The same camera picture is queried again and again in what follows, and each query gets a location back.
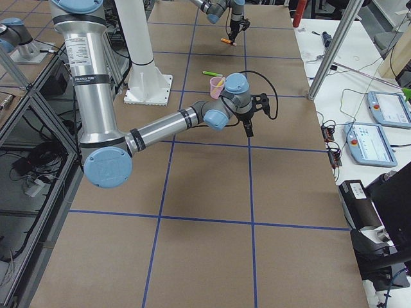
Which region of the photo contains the aluminium frame post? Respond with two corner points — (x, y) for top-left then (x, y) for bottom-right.
(307, 0), (363, 101)

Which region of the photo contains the pink mesh pen holder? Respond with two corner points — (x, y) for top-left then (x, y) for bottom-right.
(209, 77), (225, 99)

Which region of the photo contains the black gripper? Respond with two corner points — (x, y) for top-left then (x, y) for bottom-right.
(235, 93), (269, 137)
(228, 17), (250, 43)

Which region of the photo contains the far teach pendant tablet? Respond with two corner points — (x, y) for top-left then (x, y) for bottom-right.
(367, 91), (410, 129)

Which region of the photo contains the green highlighter pen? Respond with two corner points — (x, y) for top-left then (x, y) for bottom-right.
(202, 71), (223, 77)

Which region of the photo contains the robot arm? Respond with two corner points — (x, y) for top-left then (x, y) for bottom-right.
(191, 0), (250, 46)
(49, 1), (270, 189)

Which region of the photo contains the orange highlighter pen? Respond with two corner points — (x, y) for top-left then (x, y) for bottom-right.
(220, 38), (237, 46)

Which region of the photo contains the black box with label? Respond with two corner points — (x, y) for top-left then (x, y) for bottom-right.
(338, 180), (383, 231)

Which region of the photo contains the teach pendant tablet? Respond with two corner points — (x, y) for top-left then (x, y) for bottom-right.
(344, 122), (398, 167)
(367, 91), (410, 129)

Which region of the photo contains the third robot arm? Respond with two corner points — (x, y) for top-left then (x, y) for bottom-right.
(1, 17), (49, 64)

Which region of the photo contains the metal rod with green tip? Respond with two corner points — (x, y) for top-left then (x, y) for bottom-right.
(331, 62), (410, 101)

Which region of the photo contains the near teach pendant tablet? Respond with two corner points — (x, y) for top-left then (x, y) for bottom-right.
(344, 122), (398, 167)

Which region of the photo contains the yellow highlighter pen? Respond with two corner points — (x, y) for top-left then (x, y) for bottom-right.
(216, 77), (225, 87)

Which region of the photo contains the red cylinder bottle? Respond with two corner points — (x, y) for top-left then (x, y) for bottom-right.
(293, 0), (308, 28)

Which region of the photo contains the black monitor stand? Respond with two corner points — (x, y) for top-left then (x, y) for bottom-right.
(351, 164), (410, 291)

